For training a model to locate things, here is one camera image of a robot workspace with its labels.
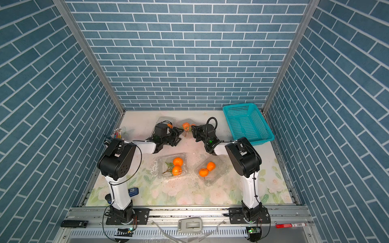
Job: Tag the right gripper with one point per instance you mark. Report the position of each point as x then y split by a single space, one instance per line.
197 131

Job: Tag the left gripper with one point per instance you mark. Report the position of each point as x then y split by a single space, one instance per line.
176 134

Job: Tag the orange pair with leaves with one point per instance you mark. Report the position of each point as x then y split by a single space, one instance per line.
187 127

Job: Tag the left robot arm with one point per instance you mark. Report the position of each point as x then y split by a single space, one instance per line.
117 158

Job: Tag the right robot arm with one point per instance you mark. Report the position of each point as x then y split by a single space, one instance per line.
245 160

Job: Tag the front left orange pair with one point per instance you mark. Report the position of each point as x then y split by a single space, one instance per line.
174 167

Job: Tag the front right orange pair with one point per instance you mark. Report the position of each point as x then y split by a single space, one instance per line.
204 172

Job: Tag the teal plastic basket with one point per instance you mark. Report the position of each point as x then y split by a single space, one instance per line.
246 120

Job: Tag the pink pen cup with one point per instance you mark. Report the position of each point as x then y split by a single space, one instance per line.
117 134

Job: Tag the blue card on table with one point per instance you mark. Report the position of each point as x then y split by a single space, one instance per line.
133 191

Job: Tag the red marker pen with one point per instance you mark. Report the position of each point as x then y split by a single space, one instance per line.
290 225

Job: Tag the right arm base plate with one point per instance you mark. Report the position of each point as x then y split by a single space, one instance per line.
236 216

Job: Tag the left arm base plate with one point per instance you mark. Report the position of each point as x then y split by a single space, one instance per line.
140 216

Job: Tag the grey box on rail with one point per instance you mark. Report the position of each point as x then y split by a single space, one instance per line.
190 225

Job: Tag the black device on rail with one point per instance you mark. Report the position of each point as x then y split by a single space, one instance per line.
74 224

